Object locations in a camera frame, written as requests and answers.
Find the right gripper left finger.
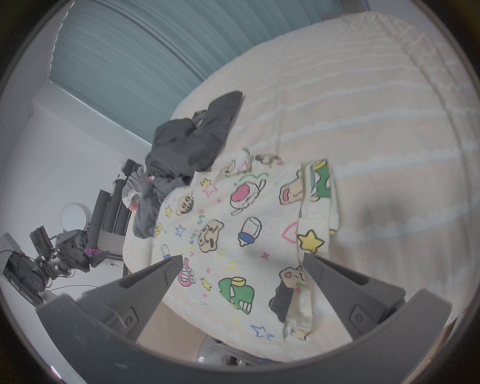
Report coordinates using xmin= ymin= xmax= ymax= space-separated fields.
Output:
xmin=76 ymin=254 xmax=185 ymax=342

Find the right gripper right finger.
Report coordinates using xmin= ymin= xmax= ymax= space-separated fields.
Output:
xmin=302 ymin=252 xmax=408 ymax=341

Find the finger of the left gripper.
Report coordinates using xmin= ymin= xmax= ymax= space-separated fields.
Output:
xmin=89 ymin=250 xmax=110 ymax=268

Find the white printed pyjama top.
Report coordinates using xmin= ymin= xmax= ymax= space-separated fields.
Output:
xmin=124 ymin=148 xmax=342 ymax=362

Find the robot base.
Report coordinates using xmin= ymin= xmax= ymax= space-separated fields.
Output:
xmin=197 ymin=335 xmax=271 ymax=367

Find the white trash bin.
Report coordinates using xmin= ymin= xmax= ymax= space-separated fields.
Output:
xmin=60 ymin=202 xmax=91 ymax=238

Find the dark grey garment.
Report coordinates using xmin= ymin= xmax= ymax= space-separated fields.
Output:
xmin=133 ymin=176 xmax=190 ymax=239

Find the light grey garment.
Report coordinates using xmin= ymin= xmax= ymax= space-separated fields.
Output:
xmin=122 ymin=167 xmax=151 ymax=205

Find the black garment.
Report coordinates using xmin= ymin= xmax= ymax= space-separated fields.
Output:
xmin=145 ymin=91 xmax=244 ymax=184

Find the blue-green curtain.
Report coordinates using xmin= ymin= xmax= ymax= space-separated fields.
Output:
xmin=49 ymin=7 xmax=209 ymax=145
xmin=67 ymin=0 xmax=344 ymax=81

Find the bed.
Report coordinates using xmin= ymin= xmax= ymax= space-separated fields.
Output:
xmin=122 ymin=9 xmax=480 ymax=362

